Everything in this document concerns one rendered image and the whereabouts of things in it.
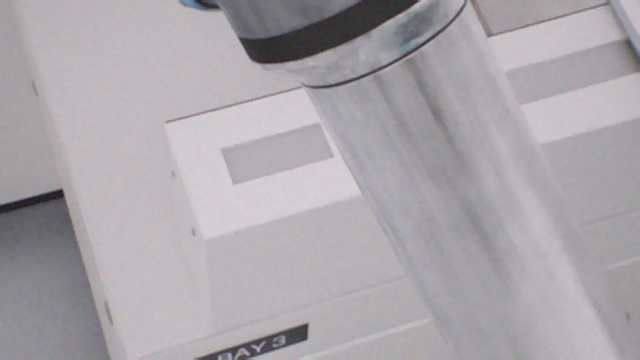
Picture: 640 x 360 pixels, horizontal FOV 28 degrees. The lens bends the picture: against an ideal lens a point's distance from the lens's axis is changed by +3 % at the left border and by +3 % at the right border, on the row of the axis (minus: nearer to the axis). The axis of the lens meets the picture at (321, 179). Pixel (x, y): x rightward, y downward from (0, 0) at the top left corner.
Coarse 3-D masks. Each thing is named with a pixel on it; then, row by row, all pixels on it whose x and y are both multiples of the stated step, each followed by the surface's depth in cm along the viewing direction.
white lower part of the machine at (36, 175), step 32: (0, 0) 149; (0, 32) 153; (0, 64) 158; (0, 96) 163; (32, 96) 165; (0, 128) 168; (32, 128) 170; (0, 160) 174; (32, 160) 176; (0, 192) 180; (32, 192) 183
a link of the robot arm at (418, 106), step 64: (192, 0) 57; (256, 0) 53; (320, 0) 52; (384, 0) 52; (448, 0) 54; (256, 64) 57; (320, 64) 54; (384, 64) 55; (448, 64) 56; (384, 128) 56; (448, 128) 56; (512, 128) 58; (384, 192) 59; (448, 192) 58; (512, 192) 58; (448, 256) 59; (512, 256) 59; (576, 256) 61; (448, 320) 62; (512, 320) 60; (576, 320) 61
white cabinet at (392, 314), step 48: (48, 96) 110; (624, 240) 104; (96, 288) 133; (384, 288) 96; (624, 288) 112; (240, 336) 94; (288, 336) 97; (336, 336) 100; (384, 336) 103; (432, 336) 107
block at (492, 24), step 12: (480, 0) 98; (492, 0) 98; (504, 0) 98; (516, 0) 98; (480, 12) 98; (492, 12) 98; (504, 12) 98; (516, 12) 98; (528, 12) 98; (492, 24) 97; (504, 24) 97; (516, 24) 97; (528, 24) 97
